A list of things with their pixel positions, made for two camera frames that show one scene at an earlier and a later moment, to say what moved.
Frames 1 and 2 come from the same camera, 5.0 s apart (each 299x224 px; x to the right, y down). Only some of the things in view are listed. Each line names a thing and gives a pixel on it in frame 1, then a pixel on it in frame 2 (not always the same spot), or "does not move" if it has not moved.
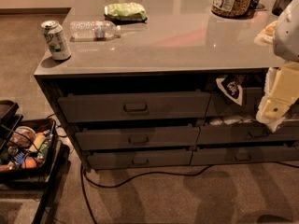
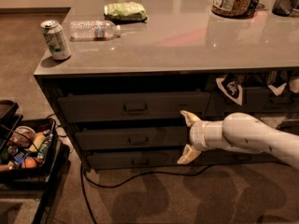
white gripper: [288, 35] -> [196, 134]
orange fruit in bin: [29, 162] does not move
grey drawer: [105, 160] does not move
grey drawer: [137, 138] does not move
